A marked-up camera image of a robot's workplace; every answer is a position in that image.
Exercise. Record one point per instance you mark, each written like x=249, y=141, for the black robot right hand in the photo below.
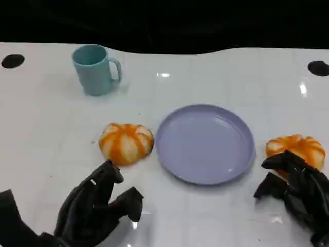
x=303, y=185

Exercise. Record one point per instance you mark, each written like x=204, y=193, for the orange white toy bread roll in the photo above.
x=298, y=146
x=126, y=142

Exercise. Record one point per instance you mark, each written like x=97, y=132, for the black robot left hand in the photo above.
x=84, y=205

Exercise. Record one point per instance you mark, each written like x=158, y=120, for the lilac plate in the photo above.
x=205, y=144

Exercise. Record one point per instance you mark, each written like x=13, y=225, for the pale green mug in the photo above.
x=92, y=72

